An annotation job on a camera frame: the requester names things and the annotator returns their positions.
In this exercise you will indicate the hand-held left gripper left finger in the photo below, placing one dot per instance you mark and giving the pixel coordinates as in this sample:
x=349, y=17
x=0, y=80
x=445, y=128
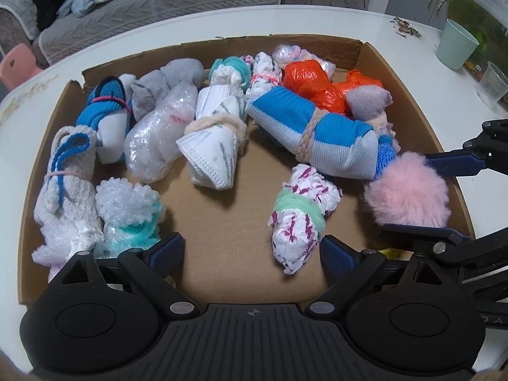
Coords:
x=166, y=252

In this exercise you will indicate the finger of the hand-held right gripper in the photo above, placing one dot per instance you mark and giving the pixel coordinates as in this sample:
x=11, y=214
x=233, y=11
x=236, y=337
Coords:
x=452, y=164
x=420, y=232

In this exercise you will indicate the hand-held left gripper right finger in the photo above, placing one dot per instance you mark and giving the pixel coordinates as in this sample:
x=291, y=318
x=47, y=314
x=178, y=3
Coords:
x=337, y=256

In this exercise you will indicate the pink fur pompom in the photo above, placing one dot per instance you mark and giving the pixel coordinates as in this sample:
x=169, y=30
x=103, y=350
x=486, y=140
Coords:
x=408, y=190

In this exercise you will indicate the white purple bundle green tie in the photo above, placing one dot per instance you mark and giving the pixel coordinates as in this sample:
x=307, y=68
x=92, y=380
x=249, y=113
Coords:
x=301, y=214

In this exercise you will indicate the white beaded bundle teal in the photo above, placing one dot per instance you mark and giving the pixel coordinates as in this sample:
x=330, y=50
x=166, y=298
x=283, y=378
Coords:
x=127, y=206

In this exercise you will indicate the cardboard box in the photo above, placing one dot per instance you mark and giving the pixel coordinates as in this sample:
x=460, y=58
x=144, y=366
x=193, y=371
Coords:
x=238, y=222

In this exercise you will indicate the pale pink sock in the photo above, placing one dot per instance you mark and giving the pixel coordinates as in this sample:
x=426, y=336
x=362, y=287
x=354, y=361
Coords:
x=369, y=103

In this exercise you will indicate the white face mask bundle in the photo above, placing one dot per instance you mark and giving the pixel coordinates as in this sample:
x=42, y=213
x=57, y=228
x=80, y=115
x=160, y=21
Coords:
x=210, y=154

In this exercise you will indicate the white bubble wrap bundle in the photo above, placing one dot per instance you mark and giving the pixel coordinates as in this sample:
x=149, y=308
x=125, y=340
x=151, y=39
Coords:
x=59, y=242

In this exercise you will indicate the clear bubble wrap bundle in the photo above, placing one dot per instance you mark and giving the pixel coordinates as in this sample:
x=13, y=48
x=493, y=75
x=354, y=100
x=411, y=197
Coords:
x=158, y=139

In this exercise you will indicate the blue grey striped sock roll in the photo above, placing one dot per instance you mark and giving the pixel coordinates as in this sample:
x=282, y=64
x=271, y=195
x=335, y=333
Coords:
x=313, y=135

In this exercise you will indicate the white knit sock blue loop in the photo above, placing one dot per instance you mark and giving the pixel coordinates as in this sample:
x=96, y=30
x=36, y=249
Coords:
x=67, y=174

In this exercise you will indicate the blue white sock bundle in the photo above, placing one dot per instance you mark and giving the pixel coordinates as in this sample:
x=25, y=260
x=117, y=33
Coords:
x=105, y=119

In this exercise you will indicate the orange plastic bag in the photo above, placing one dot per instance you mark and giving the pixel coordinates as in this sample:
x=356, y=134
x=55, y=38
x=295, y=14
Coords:
x=313, y=83

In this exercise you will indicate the grey sock bundle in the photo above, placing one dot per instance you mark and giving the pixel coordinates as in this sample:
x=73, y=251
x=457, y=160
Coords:
x=166, y=79

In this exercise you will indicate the white bundle teal tie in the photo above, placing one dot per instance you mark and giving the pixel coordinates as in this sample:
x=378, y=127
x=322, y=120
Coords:
x=228, y=72

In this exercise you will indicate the bubble wrap bundle pastel ties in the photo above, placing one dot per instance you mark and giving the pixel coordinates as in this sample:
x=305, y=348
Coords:
x=289, y=53

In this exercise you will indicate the clear plastic cup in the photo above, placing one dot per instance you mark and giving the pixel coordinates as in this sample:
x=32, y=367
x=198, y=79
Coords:
x=492, y=85

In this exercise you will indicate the green cup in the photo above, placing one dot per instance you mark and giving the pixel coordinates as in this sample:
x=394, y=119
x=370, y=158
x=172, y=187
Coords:
x=456, y=47

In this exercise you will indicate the pile of seed shells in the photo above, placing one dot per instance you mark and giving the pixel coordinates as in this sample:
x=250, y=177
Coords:
x=407, y=29

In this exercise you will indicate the glass fish tank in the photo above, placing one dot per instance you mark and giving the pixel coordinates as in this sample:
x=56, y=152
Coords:
x=484, y=20

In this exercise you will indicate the pink plastic chair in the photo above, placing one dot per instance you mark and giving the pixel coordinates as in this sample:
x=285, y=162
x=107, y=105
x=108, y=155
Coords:
x=18, y=67

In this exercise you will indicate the grey sofa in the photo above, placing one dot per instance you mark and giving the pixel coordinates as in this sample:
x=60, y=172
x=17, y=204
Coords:
x=178, y=4

